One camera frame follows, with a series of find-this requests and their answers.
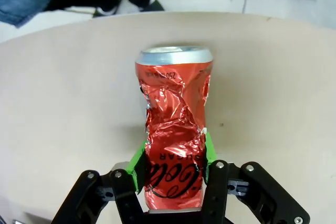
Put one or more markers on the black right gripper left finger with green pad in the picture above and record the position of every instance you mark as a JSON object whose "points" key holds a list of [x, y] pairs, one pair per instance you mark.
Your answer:
{"points": [[123, 190]]}

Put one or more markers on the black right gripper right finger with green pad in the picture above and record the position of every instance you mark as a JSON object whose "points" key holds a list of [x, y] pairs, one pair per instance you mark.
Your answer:
{"points": [[218, 182]]}

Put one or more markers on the crushed red cola can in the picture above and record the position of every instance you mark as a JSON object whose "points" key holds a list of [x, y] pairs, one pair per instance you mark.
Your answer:
{"points": [[174, 119]]}

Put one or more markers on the black shoe white sole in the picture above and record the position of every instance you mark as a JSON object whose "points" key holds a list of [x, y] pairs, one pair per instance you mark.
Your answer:
{"points": [[136, 5]]}

